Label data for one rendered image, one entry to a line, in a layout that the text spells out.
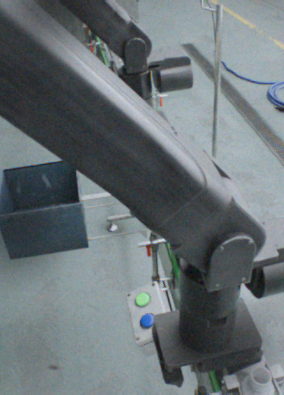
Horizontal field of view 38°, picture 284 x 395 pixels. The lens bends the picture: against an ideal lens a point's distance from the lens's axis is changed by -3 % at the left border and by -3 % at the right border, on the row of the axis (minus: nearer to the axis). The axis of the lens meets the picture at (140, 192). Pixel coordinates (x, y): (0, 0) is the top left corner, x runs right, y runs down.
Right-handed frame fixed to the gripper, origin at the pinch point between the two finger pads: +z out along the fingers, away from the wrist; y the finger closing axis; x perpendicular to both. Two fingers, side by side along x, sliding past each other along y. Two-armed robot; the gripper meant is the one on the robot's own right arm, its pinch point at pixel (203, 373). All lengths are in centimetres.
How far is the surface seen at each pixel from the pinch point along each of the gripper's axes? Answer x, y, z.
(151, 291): 37.0, 0.0, 28.3
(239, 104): 338, 149, 141
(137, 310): 33.5, -4.0, 29.7
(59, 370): 89, -40, 140
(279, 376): 10.6, 19.2, 28.5
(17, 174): 126, -39, 48
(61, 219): 95, -22, 51
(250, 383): 9.0, 12.5, 25.5
